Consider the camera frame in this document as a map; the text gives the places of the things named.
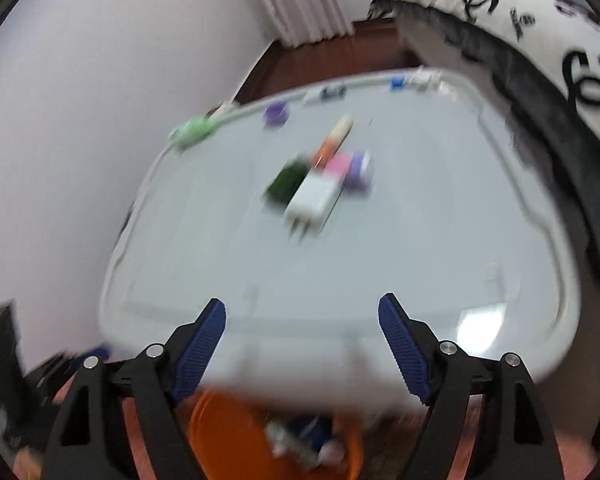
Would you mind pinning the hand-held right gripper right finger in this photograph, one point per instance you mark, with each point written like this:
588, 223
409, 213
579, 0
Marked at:
405, 350

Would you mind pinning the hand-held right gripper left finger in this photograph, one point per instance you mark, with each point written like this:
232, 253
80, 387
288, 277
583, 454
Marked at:
200, 350

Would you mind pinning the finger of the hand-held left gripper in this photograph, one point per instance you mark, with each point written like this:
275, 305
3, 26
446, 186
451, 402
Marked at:
65, 367

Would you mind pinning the orange plastic bin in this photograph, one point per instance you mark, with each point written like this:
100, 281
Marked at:
215, 435

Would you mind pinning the white plastic storage bin lid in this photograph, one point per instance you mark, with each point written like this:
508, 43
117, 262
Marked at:
405, 240

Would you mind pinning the white box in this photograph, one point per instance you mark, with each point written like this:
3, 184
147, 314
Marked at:
312, 199

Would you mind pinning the pink and purple box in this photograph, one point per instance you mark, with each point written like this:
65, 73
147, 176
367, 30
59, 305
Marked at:
355, 169

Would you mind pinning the dark green packet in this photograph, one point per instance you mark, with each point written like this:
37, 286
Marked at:
285, 182

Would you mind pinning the green and white bottle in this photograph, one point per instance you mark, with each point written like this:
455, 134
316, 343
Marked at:
192, 131

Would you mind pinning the orange and white tube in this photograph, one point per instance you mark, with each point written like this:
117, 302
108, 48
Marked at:
334, 139

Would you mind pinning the purple cap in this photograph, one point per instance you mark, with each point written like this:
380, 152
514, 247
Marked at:
275, 114

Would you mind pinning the small blue item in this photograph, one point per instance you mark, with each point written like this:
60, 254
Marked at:
396, 83

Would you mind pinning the small white item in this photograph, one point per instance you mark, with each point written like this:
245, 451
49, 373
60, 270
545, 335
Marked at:
425, 80

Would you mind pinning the black and white printed blanket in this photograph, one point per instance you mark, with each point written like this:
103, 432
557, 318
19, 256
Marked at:
530, 25

